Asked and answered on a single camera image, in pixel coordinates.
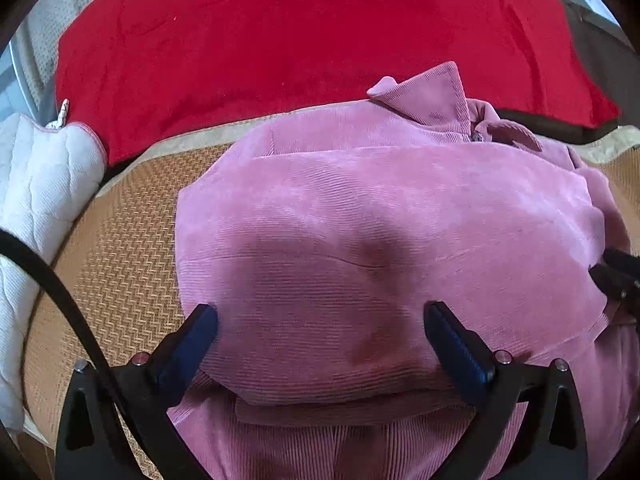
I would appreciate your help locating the white quilted cloth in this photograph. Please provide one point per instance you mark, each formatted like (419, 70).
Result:
(45, 180)

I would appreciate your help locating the white dotted sheet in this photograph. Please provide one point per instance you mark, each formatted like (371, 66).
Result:
(55, 15)

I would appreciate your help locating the dark brown cloth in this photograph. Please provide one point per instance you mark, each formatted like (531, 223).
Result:
(605, 55)

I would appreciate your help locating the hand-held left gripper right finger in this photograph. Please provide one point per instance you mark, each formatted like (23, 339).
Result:
(452, 345)

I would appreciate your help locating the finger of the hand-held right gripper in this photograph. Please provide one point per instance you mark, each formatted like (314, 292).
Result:
(620, 280)

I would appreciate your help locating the red blanket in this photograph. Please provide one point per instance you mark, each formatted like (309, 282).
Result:
(300, 35)

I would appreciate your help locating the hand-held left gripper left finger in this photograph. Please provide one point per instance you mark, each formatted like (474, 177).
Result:
(199, 341)

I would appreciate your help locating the woven rattan mat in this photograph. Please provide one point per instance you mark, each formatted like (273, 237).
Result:
(125, 260)

